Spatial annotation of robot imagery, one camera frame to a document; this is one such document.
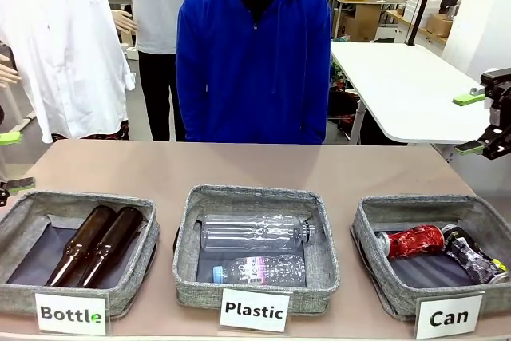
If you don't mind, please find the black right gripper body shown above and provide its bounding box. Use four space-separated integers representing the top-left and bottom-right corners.
485 76 511 135

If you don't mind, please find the brown glass bottle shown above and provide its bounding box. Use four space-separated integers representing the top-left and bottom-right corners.
43 204 117 287
75 206 145 289

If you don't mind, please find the red crushed can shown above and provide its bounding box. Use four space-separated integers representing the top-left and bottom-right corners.
377 224 446 259

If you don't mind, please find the large clear plastic bottle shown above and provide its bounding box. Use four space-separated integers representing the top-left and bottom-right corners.
201 212 319 253

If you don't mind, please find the small water bottle blue cap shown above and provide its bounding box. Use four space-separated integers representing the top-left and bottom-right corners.
211 253 307 284

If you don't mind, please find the person's left forearm blue sleeve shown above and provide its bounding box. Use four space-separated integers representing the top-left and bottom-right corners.
303 77 332 145

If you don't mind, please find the person's right forearm blue sleeve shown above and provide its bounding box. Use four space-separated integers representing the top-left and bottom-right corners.
176 77 204 143

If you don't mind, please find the grey fabric basket for bottles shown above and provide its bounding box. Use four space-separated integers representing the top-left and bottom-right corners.
0 191 160 318

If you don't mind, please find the grey fabric basket for cans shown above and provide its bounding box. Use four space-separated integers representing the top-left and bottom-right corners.
350 195 511 320

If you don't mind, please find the white Can label sign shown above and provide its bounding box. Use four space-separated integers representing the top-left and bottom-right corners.
414 293 485 340

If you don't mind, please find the grey fabric basket for plastic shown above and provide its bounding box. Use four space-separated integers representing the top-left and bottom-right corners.
172 184 342 316

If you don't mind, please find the wooden stick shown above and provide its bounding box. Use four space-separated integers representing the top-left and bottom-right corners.
15 115 38 134

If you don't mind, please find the white table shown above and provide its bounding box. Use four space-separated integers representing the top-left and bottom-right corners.
330 41 511 146

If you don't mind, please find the small cardboard box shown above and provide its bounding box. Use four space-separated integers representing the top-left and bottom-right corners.
426 12 454 38

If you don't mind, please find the red patterned cloth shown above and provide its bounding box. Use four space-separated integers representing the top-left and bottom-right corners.
51 120 131 142

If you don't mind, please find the black stand pole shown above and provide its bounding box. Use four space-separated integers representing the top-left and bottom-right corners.
405 0 440 46

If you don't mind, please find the large cardboard box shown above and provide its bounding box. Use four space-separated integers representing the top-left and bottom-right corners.
343 4 384 42

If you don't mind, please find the white Bottle label sign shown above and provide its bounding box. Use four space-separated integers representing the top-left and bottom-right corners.
34 291 109 335

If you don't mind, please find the person in blue hoodie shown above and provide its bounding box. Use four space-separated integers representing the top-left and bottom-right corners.
175 0 332 145

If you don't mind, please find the white Plastic label sign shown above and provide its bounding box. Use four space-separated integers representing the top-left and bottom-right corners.
219 287 291 333

